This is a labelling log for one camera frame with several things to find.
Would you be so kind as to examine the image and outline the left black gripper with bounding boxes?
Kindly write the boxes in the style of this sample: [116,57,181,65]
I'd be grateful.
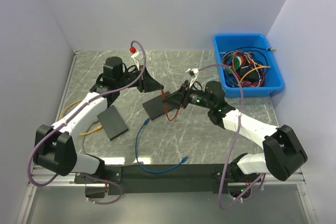
[117,66,164,93]

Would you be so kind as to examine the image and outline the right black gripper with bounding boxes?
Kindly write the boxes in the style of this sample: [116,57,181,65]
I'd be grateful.
[163,80,214,110]

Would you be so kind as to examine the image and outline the red ethernet cable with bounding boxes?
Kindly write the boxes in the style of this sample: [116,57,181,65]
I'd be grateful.
[160,89,180,122]

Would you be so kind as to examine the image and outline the black network switch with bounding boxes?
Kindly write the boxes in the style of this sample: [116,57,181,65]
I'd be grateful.
[142,95,165,121]
[97,105,129,141]

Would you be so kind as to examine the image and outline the blue ethernet cable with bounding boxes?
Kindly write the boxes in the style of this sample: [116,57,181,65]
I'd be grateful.
[134,119,190,174]

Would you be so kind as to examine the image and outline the orange ethernet cable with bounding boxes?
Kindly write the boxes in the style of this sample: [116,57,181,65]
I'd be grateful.
[58,99,103,136]

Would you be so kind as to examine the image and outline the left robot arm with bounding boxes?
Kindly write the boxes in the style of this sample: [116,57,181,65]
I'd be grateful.
[29,57,164,183]

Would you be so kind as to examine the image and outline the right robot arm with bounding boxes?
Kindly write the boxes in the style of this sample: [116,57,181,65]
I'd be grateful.
[163,81,308,182]

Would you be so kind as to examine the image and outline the black mounting base bar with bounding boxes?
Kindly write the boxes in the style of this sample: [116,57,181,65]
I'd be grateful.
[74,164,259,194]

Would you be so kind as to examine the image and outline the blue plastic bin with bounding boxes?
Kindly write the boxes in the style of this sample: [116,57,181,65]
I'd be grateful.
[213,33,284,98]

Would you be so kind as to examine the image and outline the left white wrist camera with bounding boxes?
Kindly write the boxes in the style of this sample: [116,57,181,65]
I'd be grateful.
[129,47,143,70]

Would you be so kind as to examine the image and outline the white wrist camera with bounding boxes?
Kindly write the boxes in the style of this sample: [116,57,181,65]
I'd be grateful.
[129,47,143,70]
[186,68,199,89]

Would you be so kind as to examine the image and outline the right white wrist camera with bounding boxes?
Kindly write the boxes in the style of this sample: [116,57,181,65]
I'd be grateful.
[186,68,199,89]

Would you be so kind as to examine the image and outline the tangled cables in bin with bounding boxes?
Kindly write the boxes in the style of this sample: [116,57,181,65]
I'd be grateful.
[220,47,277,88]

